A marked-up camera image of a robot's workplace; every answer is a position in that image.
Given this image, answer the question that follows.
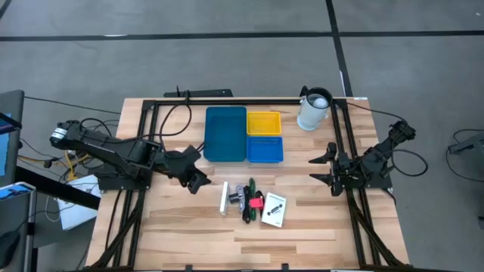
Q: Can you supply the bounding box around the black cable with red tie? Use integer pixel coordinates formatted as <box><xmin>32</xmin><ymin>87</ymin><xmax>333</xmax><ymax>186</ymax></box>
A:
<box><xmin>253</xmin><ymin>190</ymin><xmax>265</xmax><ymax>212</ymax></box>

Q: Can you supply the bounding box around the slim white text-printed box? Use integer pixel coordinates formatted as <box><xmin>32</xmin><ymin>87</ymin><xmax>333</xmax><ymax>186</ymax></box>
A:
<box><xmin>219</xmin><ymin>181</ymin><xmax>231</xmax><ymax>216</ymax></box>

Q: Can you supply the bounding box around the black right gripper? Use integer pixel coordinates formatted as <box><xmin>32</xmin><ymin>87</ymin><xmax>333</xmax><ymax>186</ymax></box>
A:
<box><xmin>309</xmin><ymin>142</ymin><xmax>366</xmax><ymax>197</ymax></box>

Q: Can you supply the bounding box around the yellow floor cable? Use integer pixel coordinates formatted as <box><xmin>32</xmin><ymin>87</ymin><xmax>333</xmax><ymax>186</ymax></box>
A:
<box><xmin>64</xmin><ymin>149</ymin><xmax>92</xmax><ymax>182</ymax></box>

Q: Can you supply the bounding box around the large teal plastic bin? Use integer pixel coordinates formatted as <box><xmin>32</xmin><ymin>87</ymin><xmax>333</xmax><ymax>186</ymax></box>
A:
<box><xmin>203</xmin><ymin>106</ymin><xmax>249</xmax><ymax>163</ymax></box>

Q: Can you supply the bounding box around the grey cabinet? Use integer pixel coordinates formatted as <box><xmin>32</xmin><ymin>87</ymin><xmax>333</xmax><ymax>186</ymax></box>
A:
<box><xmin>0</xmin><ymin>89</ymin><xmax>26</xmax><ymax>188</ymax></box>

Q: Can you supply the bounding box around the white box on floor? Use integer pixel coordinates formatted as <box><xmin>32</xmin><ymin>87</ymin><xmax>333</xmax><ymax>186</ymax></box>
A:
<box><xmin>56</xmin><ymin>174</ymin><xmax>102</xmax><ymax>230</ymax></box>

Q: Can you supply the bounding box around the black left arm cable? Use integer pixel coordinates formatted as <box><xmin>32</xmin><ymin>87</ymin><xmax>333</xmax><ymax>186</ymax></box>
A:
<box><xmin>157</xmin><ymin>98</ymin><xmax>194</xmax><ymax>152</ymax></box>

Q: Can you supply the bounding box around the grey cart with blue top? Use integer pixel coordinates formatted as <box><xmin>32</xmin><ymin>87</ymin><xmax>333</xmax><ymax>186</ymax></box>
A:
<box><xmin>0</xmin><ymin>181</ymin><xmax>38</xmax><ymax>272</ymax></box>

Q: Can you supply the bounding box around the white box with black print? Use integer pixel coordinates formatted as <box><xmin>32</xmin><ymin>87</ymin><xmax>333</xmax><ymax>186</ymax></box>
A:
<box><xmin>260</xmin><ymin>191</ymin><xmax>287</xmax><ymax>228</ymax></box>

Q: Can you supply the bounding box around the pale grey plastic pitcher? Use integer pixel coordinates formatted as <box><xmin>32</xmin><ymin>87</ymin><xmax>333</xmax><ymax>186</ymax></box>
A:
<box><xmin>296</xmin><ymin>86</ymin><xmax>334</xmax><ymax>132</ymax></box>

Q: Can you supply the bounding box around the small yellow plastic basket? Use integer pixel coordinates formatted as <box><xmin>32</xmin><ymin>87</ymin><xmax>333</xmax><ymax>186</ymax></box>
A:
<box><xmin>246</xmin><ymin>110</ymin><xmax>283</xmax><ymax>137</ymax></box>

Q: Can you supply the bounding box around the black floor beam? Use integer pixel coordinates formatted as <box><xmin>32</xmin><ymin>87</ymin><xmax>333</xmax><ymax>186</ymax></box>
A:
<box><xmin>14</xmin><ymin>165</ymin><xmax>101</xmax><ymax>211</ymax></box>

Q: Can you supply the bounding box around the grey floor device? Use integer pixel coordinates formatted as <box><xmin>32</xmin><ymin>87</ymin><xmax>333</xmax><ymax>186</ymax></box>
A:
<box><xmin>448</xmin><ymin>130</ymin><xmax>484</xmax><ymax>156</ymax></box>

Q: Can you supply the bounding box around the black aluminium frame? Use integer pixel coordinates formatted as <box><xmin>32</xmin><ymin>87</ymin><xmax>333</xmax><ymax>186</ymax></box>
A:
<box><xmin>90</xmin><ymin>97</ymin><xmax>409</xmax><ymax>272</ymax></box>

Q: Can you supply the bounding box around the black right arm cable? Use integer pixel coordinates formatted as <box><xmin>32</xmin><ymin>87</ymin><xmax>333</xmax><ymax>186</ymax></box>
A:
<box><xmin>391</xmin><ymin>148</ymin><xmax>430</xmax><ymax>178</ymax></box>

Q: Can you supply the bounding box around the small blue plastic basket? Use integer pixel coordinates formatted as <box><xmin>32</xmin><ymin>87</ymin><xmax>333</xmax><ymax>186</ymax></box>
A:
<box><xmin>246</xmin><ymin>135</ymin><xmax>284</xmax><ymax>164</ymax></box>

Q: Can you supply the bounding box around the black device behind table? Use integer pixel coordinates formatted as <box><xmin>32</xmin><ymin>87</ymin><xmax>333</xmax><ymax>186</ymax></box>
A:
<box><xmin>163</xmin><ymin>85</ymin><xmax>234</xmax><ymax>98</ymax></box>

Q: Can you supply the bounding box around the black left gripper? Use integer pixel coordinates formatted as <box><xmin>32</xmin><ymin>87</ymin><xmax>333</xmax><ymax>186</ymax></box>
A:
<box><xmin>162</xmin><ymin>144</ymin><xmax>212</xmax><ymax>196</ymax></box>

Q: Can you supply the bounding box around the coiled green cable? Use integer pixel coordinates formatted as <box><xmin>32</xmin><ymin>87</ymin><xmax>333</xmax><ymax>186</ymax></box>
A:
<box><xmin>247</xmin><ymin>177</ymin><xmax>258</xmax><ymax>221</ymax></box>

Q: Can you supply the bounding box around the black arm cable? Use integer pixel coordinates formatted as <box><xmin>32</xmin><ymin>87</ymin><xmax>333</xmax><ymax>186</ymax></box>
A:
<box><xmin>391</xmin><ymin>148</ymin><xmax>430</xmax><ymax>178</ymax></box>
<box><xmin>157</xmin><ymin>98</ymin><xmax>194</xmax><ymax>152</ymax></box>

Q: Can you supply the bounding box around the coiled black cable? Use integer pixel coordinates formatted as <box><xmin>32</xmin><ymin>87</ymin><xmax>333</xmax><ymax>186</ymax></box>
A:
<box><xmin>241</xmin><ymin>185</ymin><xmax>253</xmax><ymax>224</ymax></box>

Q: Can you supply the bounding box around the black rounded floor object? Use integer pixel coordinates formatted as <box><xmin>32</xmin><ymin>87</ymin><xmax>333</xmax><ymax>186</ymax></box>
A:
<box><xmin>0</xmin><ymin>230</ymin><xmax>20</xmax><ymax>270</ymax></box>

